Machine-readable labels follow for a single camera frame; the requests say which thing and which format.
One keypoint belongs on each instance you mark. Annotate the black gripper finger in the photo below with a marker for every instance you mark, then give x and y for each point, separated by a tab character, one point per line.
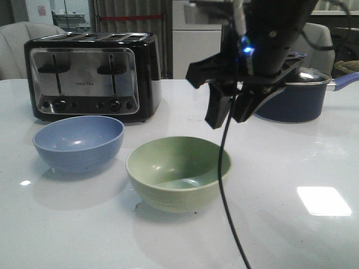
220	102
248	102

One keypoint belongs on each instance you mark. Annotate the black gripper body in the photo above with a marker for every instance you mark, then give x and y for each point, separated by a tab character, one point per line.
260	56

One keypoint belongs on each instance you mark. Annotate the green bowl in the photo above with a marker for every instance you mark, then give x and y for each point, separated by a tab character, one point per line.
177	174

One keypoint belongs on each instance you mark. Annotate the blue bowl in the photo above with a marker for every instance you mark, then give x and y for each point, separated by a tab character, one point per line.
80	144

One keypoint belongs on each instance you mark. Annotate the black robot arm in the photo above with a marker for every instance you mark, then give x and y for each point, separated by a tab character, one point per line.
237	15

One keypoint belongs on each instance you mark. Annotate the glass pot lid blue knob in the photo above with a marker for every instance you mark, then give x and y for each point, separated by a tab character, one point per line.
314	70

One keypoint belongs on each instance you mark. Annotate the dark blue saucepan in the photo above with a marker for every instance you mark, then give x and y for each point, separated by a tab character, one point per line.
303	103

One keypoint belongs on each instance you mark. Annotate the grey chair right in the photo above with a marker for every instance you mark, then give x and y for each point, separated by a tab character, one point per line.
318	35

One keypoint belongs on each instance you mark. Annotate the grey chair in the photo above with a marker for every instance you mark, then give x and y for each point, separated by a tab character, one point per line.
13	38
318	35

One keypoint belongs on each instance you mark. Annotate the white cabinet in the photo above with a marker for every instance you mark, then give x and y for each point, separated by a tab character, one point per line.
191	42

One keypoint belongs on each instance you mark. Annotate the woven basket at right edge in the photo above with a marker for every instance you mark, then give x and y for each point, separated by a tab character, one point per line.
344	68

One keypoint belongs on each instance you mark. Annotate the dark counter with white top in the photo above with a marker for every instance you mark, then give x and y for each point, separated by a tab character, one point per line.
337	23

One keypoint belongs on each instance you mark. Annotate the black chrome four-slot toaster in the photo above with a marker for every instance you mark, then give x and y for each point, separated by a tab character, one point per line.
111	74

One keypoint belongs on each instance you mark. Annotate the grey chair left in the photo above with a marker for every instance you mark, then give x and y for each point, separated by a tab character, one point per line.
13	38

